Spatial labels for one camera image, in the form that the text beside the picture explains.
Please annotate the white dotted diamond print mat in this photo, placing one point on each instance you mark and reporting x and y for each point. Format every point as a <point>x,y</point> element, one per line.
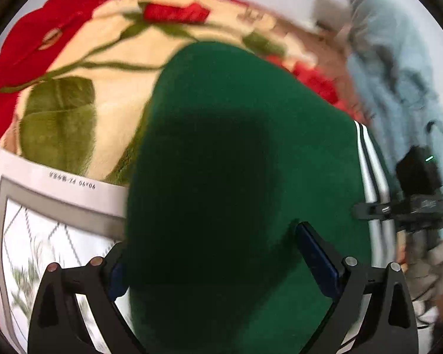
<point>40,236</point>

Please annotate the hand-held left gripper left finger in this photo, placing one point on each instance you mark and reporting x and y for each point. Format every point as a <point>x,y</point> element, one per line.
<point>117,282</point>

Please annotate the green jacket with cream lining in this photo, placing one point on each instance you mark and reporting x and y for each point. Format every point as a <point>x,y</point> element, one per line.
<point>225,155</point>

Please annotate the light blue cloth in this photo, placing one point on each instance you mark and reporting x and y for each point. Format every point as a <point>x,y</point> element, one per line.
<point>387,62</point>

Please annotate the red floral plush blanket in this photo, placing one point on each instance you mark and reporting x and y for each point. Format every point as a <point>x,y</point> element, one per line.
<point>114,55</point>

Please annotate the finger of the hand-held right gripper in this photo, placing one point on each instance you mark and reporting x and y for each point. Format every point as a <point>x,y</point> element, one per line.
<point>376,209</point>

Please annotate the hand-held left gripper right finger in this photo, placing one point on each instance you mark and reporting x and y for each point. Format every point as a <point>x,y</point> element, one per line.
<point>317,258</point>

